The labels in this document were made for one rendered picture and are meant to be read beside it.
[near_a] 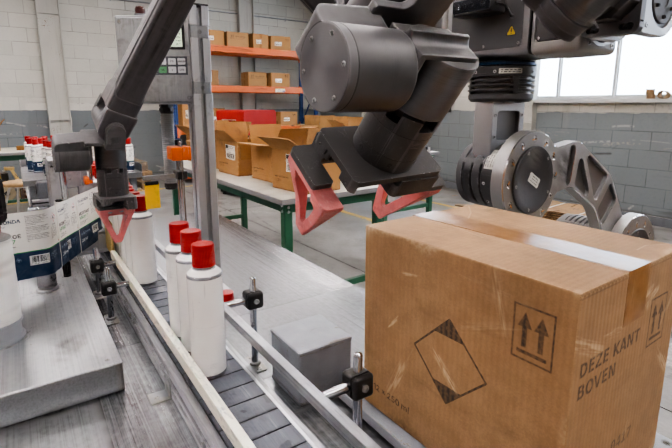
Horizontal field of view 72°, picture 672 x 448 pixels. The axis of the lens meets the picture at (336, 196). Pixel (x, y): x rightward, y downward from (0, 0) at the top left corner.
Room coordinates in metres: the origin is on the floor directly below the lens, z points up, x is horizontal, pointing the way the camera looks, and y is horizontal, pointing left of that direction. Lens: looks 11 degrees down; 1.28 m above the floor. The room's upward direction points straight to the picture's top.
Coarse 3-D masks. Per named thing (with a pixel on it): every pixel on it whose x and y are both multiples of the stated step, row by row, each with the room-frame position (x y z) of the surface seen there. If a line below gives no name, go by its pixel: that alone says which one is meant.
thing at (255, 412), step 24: (144, 288) 0.98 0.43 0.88; (144, 312) 0.86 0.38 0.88; (168, 312) 0.86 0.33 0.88; (192, 384) 0.62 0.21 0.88; (216, 384) 0.62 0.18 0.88; (240, 384) 0.62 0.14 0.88; (240, 408) 0.56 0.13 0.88; (264, 408) 0.56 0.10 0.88; (264, 432) 0.52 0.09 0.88; (288, 432) 0.52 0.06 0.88
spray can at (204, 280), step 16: (192, 256) 0.64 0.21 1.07; (208, 256) 0.64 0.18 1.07; (192, 272) 0.64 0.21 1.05; (208, 272) 0.64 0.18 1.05; (192, 288) 0.63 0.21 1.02; (208, 288) 0.63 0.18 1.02; (192, 304) 0.63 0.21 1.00; (208, 304) 0.63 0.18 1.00; (192, 320) 0.63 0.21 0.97; (208, 320) 0.63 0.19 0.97; (192, 336) 0.64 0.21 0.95; (208, 336) 0.63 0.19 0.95; (224, 336) 0.65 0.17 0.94; (192, 352) 0.64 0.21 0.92; (208, 352) 0.63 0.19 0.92; (224, 352) 0.65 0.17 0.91; (208, 368) 0.63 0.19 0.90; (224, 368) 0.65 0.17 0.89
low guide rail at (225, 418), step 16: (112, 256) 1.13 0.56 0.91; (128, 272) 0.99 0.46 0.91; (144, 304) 0.84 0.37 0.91; (160, 320) 0.75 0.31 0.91; (176, 336) 0.70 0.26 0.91; (176, 352) 0.66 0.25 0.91; (192, 368) 0.60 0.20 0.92; (208, 384) 0.57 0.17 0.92; (208, 400) 0.54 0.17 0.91; (224, 416) 0.50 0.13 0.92; (240, 432) 0.47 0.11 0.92
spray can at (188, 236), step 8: (184, 232) 0.71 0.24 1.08; (192, 232) 0.71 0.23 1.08; (200, 232) 0.73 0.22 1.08; (184, 240) 0.71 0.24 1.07; (192, 240) 0.71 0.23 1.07; (200, 240) 0.72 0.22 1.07; (184, 248) 0.71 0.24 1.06; (184, 256) 0.71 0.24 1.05; (176, 264) 0.71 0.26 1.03; (184, 264) 0.70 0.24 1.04; (176, 272) 0.72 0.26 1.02; (184, 272) 0.70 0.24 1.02; (184, 280) 0.70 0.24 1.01; (184, 288) 0.70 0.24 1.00; (184, 296) 0.70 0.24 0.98; (184, 304) 0.70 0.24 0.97; (184, 312) 0.70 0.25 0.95; (184, 320) 0.70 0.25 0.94; (184, 328) 0.70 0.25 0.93; (184, 336) 0.70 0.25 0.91; (184, 344) 0.71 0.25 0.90
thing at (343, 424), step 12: (156, 240) 1.08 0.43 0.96; (228, 312) 0.69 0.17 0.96; (240, 324) 0.65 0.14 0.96; (252, 336) 0.61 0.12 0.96; (264, 348) 0.58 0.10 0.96; (276, 360) 0.55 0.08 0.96; (288, 372) 0.52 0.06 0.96; (300, 384) 0.49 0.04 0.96; (312, 384) 0.49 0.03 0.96; (312, 396) 0.47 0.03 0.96; (324, 396) 0.47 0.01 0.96; (324, 408) 0.45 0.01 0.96; (336, 408) 0.45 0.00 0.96; (336, 420) 0.43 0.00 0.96; (348, 420) 0.43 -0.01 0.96; (348, 432) 0.42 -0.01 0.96; (360, 432) 0.41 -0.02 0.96; (360, 444) 0.40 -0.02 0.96; (372, 444) 0.39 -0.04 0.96
